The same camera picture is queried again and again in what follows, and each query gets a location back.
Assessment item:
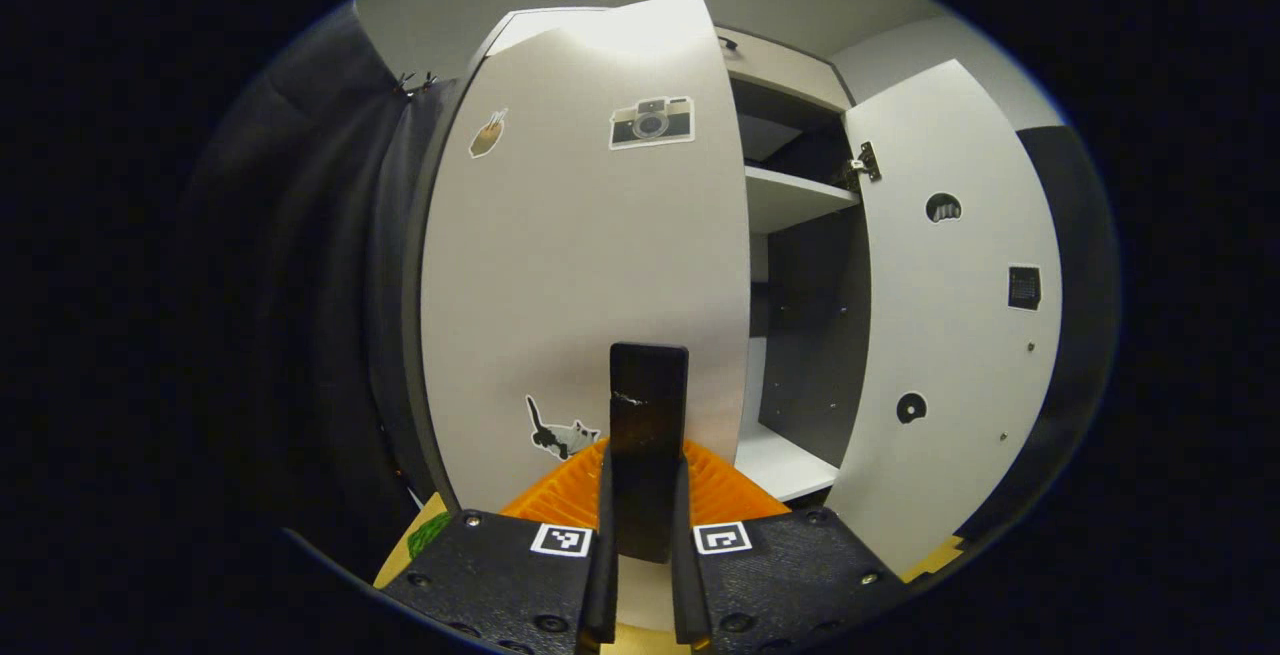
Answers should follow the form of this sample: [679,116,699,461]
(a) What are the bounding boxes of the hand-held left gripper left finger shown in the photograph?
[380,438,621,655]

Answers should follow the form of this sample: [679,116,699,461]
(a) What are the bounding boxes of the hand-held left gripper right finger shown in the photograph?
[668,438,906,655]

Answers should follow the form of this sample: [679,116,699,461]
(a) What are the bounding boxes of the black door handle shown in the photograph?
[609,342,689,564]

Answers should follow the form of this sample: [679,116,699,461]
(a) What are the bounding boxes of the cabinet door with camera sticker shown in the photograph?
[418,0,752,516]

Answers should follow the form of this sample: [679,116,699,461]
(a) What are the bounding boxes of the cabinet door with headphones sticker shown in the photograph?
[822,59,1063,578]

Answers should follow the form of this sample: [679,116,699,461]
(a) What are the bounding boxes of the white cabinet bottom panel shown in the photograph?
[735,422,839,503]

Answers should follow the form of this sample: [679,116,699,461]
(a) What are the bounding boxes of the white cabinet shelf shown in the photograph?
[745,166,861,235]

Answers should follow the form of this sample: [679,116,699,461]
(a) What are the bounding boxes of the metal door hinge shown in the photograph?
[838,141,883,192]

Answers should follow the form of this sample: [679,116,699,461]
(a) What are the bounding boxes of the small green object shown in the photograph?
[405,510,453,561]

